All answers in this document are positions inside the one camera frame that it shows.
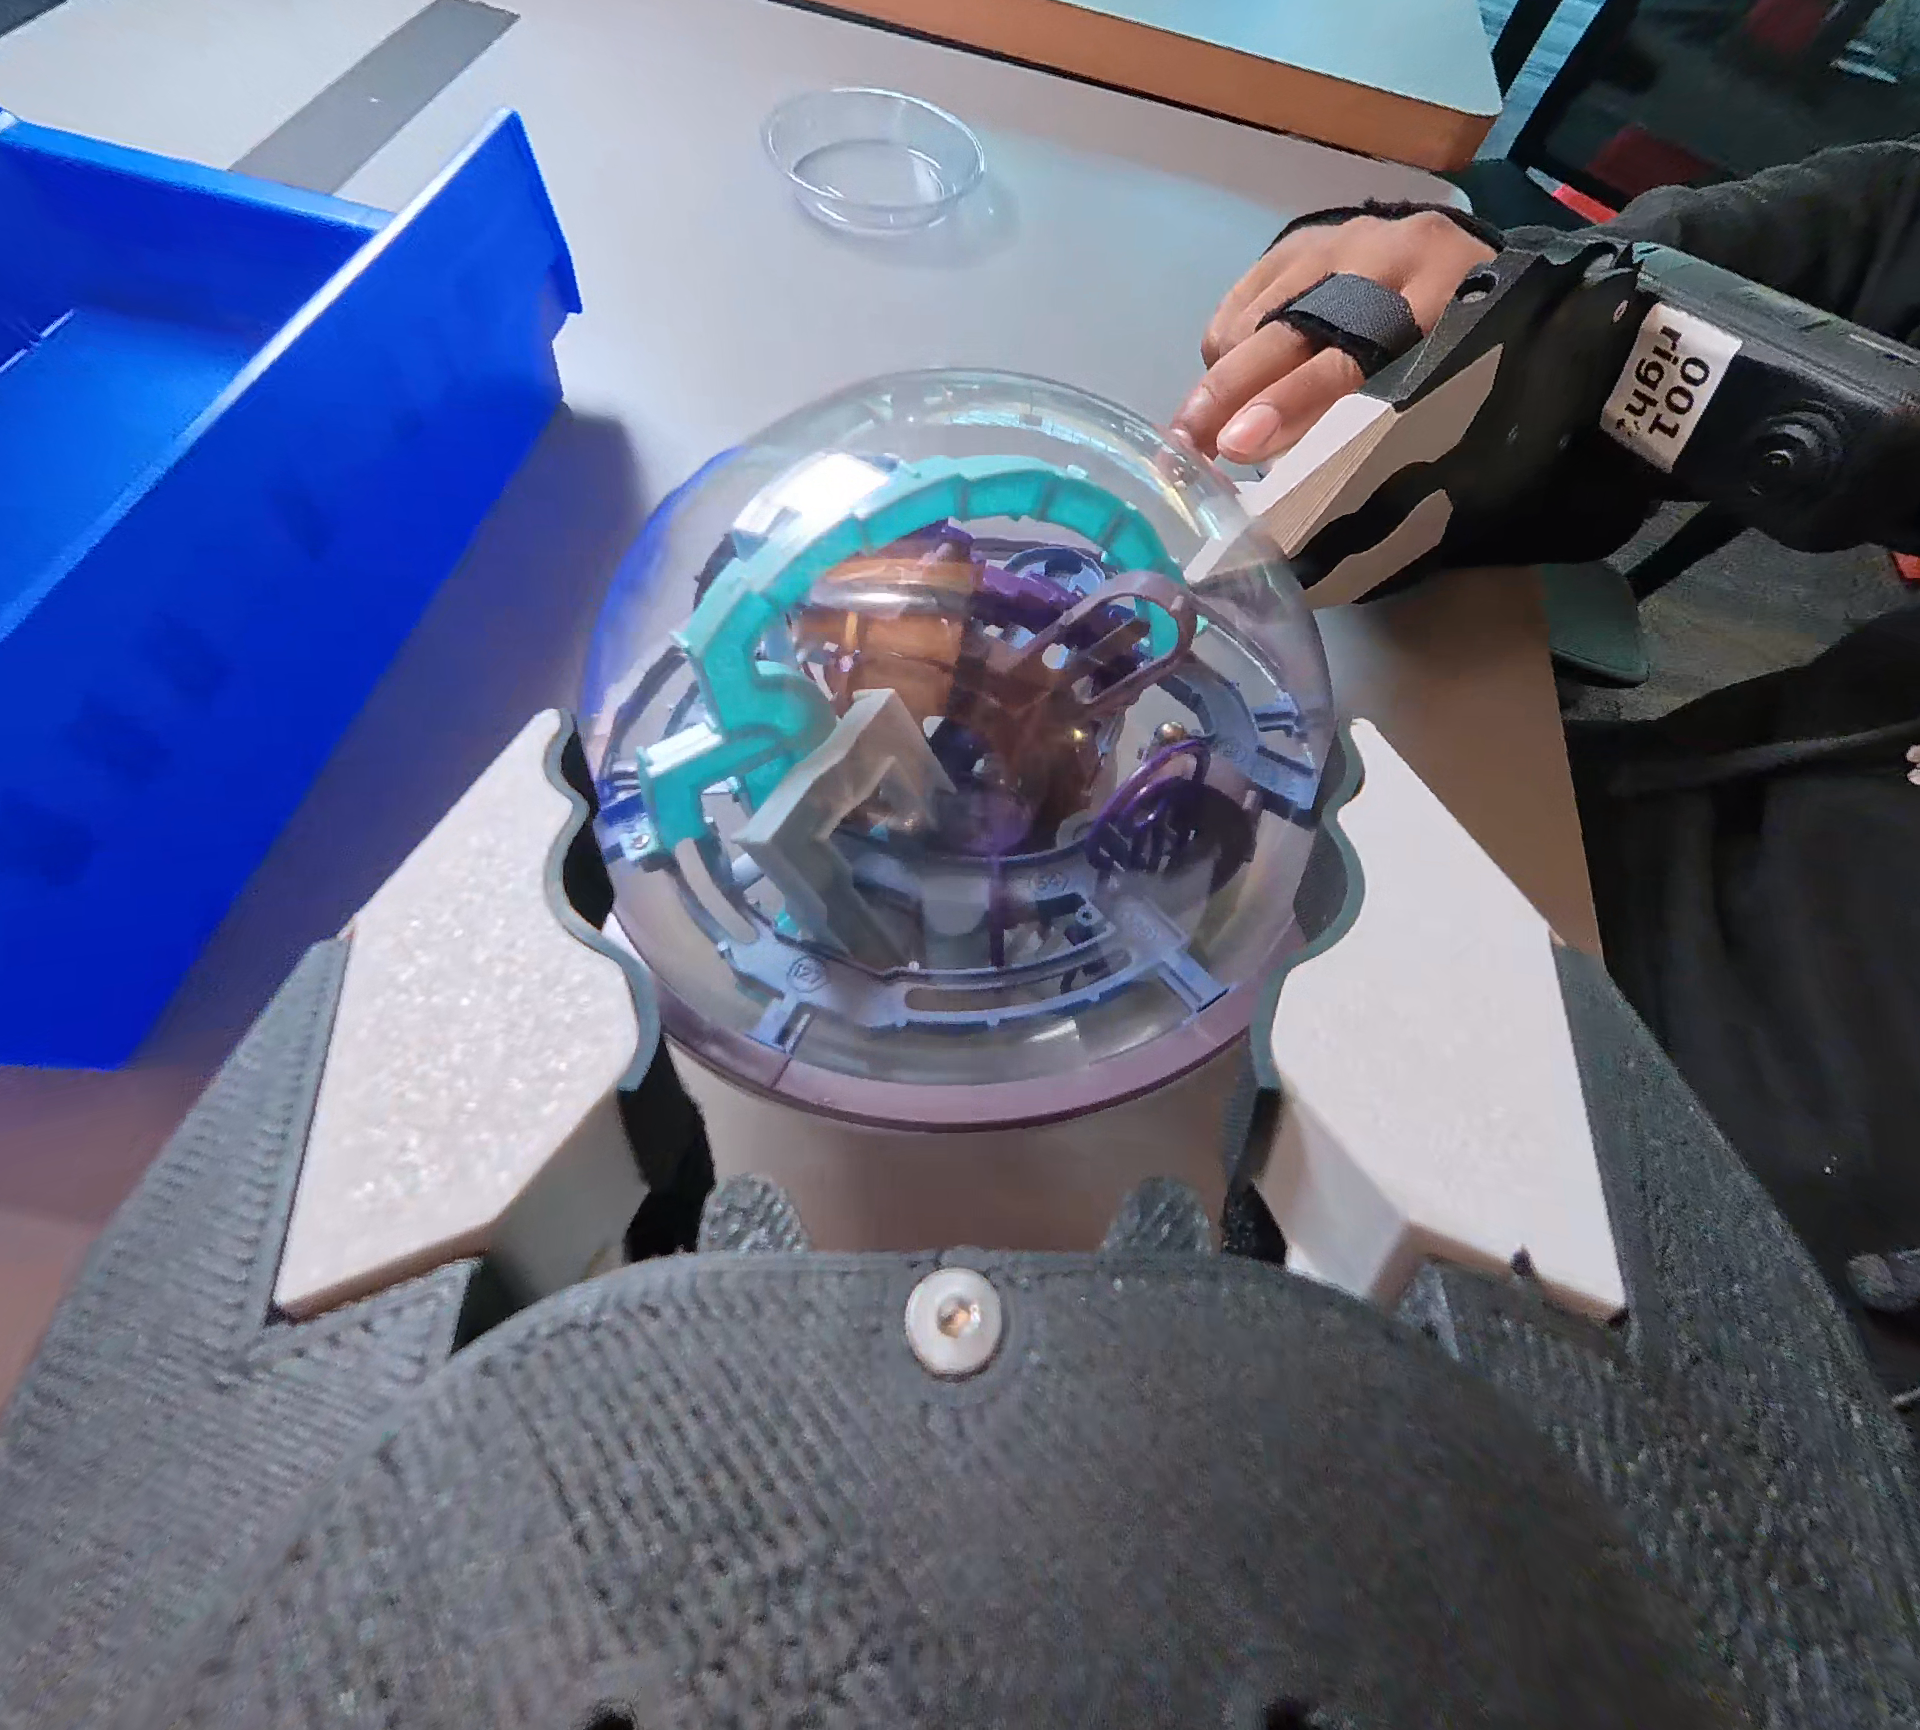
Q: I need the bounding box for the clear plastic dish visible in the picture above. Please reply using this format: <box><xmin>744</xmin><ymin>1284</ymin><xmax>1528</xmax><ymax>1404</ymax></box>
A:
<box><xmin>757</xmin><ymin>89</ymin><xmax>989</xmax><ymax>238</ymax></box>

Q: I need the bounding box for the blue plastic bin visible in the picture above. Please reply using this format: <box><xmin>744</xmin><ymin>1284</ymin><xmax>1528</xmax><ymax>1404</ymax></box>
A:
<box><xmin>0</xmin><ymin>111</ymin><xmax>581</xmax><ymax>1066</ymax></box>

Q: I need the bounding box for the black printed hoodie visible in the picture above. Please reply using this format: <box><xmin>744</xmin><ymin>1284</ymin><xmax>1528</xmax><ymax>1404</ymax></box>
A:
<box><xmin>1560</xmin><ymin>677</ymin><xmax>1920</xmax><ymax>1387</ymax></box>

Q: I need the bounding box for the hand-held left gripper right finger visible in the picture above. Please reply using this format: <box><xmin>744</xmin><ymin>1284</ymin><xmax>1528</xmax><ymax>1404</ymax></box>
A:
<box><xmin>1246</xmin><ymin>711</ymin><xmax>1629</xmax><ymax>1318</ymax></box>

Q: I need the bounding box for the dark tape strip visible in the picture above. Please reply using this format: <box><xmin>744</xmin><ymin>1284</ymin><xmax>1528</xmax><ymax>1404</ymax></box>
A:
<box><xmin>235</xmin><ymin>0</ymin><xmax>522</xmax><ymax>197</ymax></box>

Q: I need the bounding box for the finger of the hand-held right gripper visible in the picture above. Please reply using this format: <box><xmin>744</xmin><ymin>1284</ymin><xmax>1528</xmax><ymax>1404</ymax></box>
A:
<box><xmin>1229</xmin><ymin>376</ymin><xmax>1448</xmax><ymax>552</ymax></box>
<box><xmin>1301</xmin><ymin>450</ymin><xmax>1491</xmax><ymax>612</ymax></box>

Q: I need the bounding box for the person's right forearm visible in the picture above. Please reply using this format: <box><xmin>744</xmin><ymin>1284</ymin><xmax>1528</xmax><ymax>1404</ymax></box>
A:
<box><xmin>1487</xmin><ymin>140</ymin><xmax>1920</xmax><ymax>354</ymax></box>

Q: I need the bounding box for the person's right hand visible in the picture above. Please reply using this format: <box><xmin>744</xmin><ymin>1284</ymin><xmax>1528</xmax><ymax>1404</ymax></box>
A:
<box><xmin>1177</xmin><ymin>201</ymin><xmax>1501</xmax><ymax>466</ymax></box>

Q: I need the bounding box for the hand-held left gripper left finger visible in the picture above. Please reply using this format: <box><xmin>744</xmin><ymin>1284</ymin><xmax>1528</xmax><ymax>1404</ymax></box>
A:
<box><xmin>269</xmin><ymin>711</ymin><xmax>675</xmax><ymax>1318</ymax></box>

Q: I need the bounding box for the clear plastic maze ball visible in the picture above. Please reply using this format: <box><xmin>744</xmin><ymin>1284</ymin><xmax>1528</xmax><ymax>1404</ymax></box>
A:
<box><xmin>577</xmin><ymin>373</ymin><xmax>1342</xmax><ymax>1124</ymax></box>

